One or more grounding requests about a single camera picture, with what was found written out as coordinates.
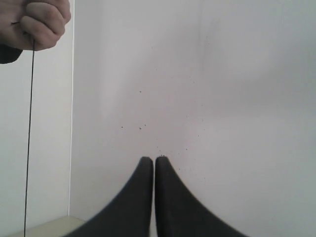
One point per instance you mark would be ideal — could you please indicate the person's hand holding string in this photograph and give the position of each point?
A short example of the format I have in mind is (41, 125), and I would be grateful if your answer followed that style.
(33, 24)

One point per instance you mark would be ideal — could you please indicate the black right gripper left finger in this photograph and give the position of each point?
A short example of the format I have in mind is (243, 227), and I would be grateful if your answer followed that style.
(129, 213)

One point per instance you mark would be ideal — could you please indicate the dark sleeve forearm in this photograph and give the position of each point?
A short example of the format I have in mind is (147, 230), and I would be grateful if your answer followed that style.
(9, 54)

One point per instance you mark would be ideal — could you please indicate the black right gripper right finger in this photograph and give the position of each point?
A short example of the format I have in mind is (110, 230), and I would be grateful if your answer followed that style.
(179, 213)

